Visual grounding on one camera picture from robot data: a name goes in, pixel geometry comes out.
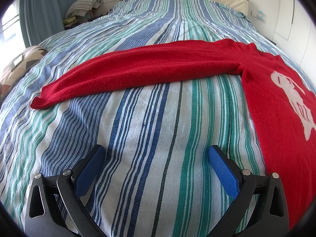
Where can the patterned beige cushion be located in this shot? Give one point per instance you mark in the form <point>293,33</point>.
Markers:
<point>18,67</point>

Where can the red knit sweater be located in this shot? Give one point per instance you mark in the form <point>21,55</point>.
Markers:
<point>281,106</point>

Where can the teal curtain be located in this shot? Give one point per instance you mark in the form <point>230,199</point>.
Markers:
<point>40,19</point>

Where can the white wardrobe doors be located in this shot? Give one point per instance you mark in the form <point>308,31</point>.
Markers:
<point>295,35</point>

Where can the pile of folded clothes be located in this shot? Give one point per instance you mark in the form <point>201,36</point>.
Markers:
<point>79,10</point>

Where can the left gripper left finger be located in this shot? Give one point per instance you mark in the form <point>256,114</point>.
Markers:
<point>43,217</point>

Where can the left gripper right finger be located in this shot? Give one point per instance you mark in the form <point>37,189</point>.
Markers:
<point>270,214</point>

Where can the wall socket panel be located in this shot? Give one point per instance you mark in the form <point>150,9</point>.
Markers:
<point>259,15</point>

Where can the striped blue green bedspread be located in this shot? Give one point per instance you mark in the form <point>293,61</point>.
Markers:
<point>156,180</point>

